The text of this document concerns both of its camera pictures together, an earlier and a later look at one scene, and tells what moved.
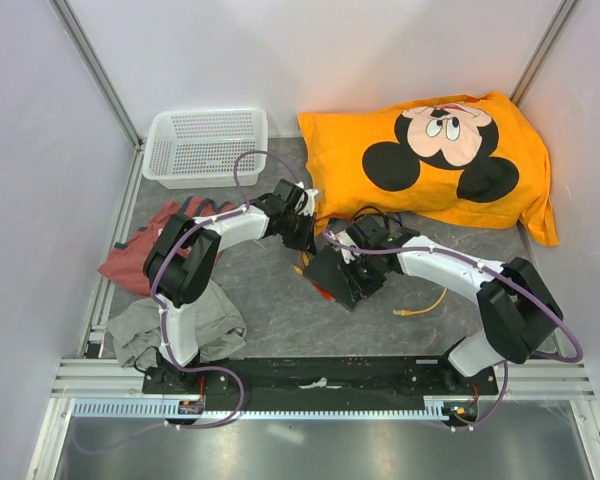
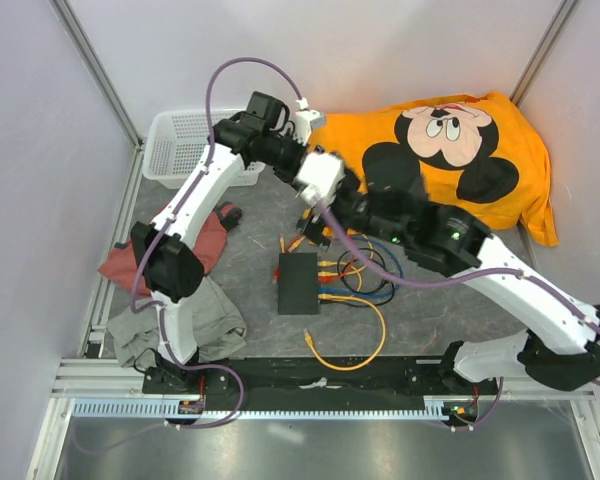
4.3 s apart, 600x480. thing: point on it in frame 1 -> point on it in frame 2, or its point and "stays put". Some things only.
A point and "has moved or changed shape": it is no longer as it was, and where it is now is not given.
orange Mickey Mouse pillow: x=467 y=162 stays put
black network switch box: x=323 y=269 has moved or changed shape
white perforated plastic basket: x=194 y=149 stays put
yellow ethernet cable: x=405 y=312 has moved or changed shape
